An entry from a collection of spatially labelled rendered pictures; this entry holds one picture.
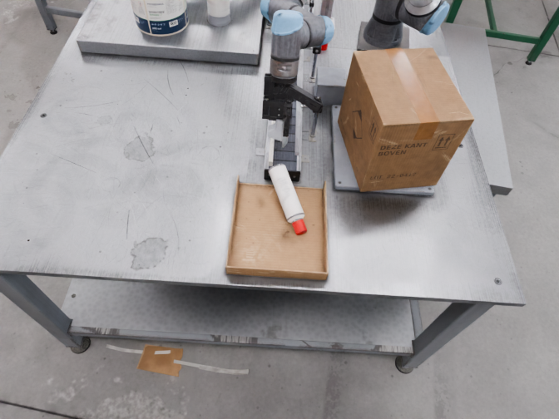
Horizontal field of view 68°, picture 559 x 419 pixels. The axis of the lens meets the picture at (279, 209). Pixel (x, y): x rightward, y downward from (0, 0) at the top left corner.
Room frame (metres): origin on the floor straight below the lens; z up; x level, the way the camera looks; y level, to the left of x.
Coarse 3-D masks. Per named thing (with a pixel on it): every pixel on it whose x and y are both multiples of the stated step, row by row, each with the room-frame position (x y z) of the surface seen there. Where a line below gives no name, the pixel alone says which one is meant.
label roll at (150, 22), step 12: (132, 0) 1.42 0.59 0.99; (144, 0) 1.39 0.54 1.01; (156, 0) 1.39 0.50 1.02; (168, 0) 1.41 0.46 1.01; (180, 0) 1.45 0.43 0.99; (144, 12) 1.39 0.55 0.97; (156, 12) 1.39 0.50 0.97; (168, 12) 1.41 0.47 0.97; (180, 12) 1.44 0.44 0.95; (144, 24) 1.40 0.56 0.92; (156, 24) 1.39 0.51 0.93; (168, 24) 1.40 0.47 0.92; (180, 24) 1.44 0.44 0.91
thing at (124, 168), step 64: (320, 0) 1.85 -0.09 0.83; (64, 64) 1.24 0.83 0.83; (128, 64) 1.27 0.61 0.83; (192, 64) 1.31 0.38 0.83; (320, 64) 1.39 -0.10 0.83; (448, 64) 1.46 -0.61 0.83; (64, 128) 0.92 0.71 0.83; (128, 128) 0.95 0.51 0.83; (192, 128) 0.98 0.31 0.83; (256, 128) 1.01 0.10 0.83; (320, 128) 1.04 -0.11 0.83; (0, 192) 0.65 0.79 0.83; (64, 192) 0.68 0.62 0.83; (128, 192) 0.70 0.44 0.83; (192, 192) 0.72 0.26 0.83; (448, 192) 0.81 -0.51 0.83; (0, 256) 0.46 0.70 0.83; (64, 256) 0.48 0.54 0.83; (128, 256) 0.49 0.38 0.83; (192, 256) 0.51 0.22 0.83; (384, 256) 0.57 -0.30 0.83; (448, 256) 0.59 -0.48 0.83
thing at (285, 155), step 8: (296, 80) 1.21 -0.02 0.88; (288, 136) 0.93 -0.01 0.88; (280, 144) 0.90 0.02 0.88; (288, 144) 0.90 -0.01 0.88; (280, 152) 0.86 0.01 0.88; (288, 152) 0.87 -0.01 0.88; (280, 160) 0.83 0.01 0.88; (288, 160) 0.83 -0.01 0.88; (296, 160) 0.84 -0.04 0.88; (288, 168) 0.81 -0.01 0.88; (296, 168) 0.81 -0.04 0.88
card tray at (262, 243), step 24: (240, 192) 0.73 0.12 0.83; (264, 192) 0.74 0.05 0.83; (312, 192) 0.76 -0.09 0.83; (240, 216) 0.65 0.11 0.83; (264, 216) 0.66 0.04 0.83; (312, 216) 0.67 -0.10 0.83; (240, 240) 0.57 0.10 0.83; (264, 240) 0.58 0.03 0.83; (288, 240) 0.59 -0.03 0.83; (312, 240) 0.59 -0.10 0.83; (240, 264) 0.50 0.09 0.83; (264, 264) 0.51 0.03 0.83; (288, 264) 0.51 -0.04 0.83; (312, 264) 0.52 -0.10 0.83
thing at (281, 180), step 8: (272, 168) 0.77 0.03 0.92; (280, 168) 0.77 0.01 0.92; (272, 176) 0.75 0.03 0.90; (280, 176) 0.74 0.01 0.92; (288, 176) 0.75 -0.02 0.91; (280, 184) 0.72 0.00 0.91; (288, 184) 0.72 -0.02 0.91; (280, 192) 0.70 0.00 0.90; (288, 192) 0.70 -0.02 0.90; (280, 200) 0.68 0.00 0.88; (288, 200) 0.68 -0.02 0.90; (296, 200) 0.68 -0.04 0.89; (288, 208) 0.66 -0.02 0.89; (296, 208) 0.66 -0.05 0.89; (288, 216) 0.64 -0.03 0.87; (296, 216) 0.64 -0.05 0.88; (296, 224) 0.62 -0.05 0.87; (304, 224) 0.62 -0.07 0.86; (296, 232) 0.60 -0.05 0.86; (304, 232) 0.61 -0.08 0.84
